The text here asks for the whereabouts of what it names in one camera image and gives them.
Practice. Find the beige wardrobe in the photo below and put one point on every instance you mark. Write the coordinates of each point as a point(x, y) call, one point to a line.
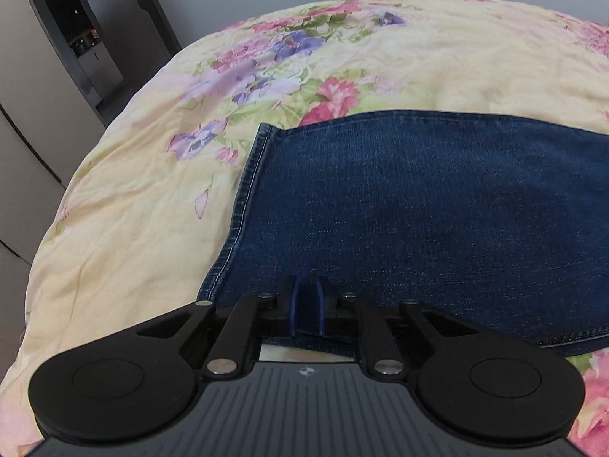
point(28, 119)

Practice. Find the grey door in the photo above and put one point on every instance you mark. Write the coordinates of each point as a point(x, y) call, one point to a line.
point(159, 4)

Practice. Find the floral yellow bed sheet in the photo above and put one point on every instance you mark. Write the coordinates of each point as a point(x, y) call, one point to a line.
point(142, 209)

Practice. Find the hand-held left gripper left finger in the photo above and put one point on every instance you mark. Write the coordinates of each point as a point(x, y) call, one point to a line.
point(294, 307)

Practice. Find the blue denim pants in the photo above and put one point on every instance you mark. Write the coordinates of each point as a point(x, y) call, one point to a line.
point(404, 200)

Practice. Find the white low cabinet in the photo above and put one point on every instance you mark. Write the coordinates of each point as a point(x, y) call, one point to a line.
point(102, 64)

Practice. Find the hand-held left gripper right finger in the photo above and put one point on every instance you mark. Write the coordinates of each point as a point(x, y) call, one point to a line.
point(321, 307)

